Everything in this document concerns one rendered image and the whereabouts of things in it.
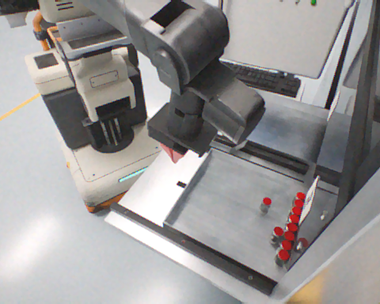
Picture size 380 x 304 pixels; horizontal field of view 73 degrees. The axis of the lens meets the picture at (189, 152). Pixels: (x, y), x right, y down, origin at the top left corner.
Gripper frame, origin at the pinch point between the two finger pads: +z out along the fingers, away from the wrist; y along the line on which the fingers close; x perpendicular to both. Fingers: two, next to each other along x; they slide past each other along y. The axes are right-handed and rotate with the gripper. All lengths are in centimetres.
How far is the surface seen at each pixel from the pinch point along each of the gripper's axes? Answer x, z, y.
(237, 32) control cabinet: 88, 17, -17
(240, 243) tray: -0.5, 16.4, 19.6
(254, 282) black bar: -7.4, 13.6, 24.5
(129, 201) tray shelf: -3.5, 22.2, -8.5
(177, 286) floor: 3, 107, 15
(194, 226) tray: -1.9, 18.5, 8.9
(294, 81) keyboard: 81, 22, 16
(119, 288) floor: -11, 112, -10
